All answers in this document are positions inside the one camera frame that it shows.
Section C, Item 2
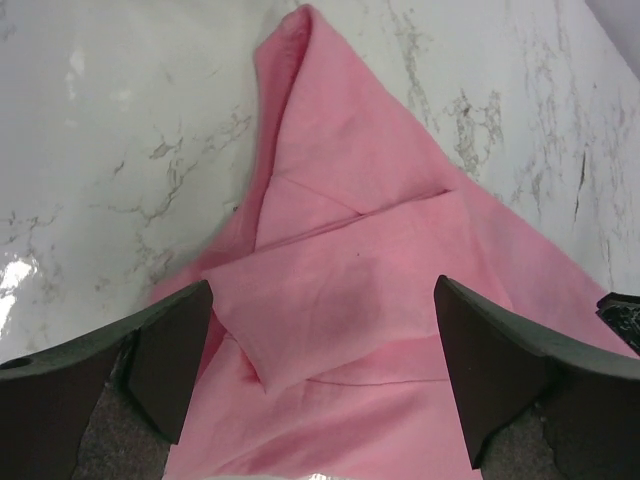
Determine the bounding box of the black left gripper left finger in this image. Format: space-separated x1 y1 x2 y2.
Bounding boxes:
1 281 213 479

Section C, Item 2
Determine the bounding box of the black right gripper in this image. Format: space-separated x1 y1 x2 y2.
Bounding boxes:
596 292 640 355

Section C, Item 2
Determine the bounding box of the pink t shirt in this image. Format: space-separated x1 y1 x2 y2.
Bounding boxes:
157 5 625 479

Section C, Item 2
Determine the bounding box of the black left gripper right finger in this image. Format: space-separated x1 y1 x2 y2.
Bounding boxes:
434 276 639 479

